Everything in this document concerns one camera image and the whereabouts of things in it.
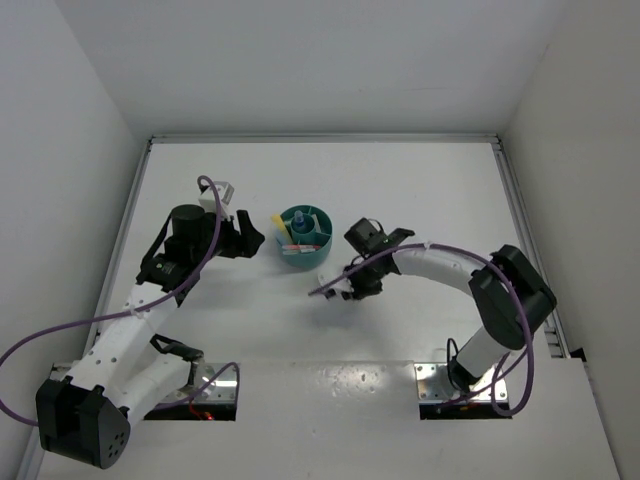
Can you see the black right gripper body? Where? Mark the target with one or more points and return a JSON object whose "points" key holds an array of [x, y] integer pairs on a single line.
{"points": [[366, 281]]}

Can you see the pink highlighter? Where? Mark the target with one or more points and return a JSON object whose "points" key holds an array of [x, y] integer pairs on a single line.
{"points": [[301, 248]]}

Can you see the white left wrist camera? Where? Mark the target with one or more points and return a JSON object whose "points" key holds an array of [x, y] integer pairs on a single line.
{"points": [[215, 197]]}

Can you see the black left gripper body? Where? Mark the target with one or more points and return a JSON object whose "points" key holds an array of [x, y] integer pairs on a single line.
{"points": [[200, 249]]}

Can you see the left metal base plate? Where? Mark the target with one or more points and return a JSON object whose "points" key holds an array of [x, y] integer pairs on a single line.
{"points": [[208, 384]]}

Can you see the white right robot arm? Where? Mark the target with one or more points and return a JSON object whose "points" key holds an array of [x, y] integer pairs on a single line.
{"points": [[507, 290]]}

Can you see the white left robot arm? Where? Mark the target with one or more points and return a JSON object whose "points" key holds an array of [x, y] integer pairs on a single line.
{"points": [[88, 414]]}

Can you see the metal base plate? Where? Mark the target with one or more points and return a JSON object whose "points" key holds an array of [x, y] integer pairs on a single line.
{"points": [[208, 384], [433, 385]]}

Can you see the yellow highlighter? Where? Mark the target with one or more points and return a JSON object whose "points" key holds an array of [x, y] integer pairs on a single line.
{"points": [[280, 227]]}

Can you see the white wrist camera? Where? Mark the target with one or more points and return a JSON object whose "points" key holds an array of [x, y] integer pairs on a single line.
{"points": [[333, 284], [215, 197]]}

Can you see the teal round divided organizer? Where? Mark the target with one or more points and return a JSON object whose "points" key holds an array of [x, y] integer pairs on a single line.
{"points": [[319, 231]]}

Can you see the green highlighter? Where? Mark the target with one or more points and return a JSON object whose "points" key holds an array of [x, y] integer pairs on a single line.
{"points": [[297, 252]]}

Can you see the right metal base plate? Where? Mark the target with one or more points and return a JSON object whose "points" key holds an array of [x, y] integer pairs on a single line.
{"points": [[433, 385]]}

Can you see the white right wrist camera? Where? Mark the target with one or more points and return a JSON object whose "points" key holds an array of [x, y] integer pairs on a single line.
{"points": [[333, 284]]}

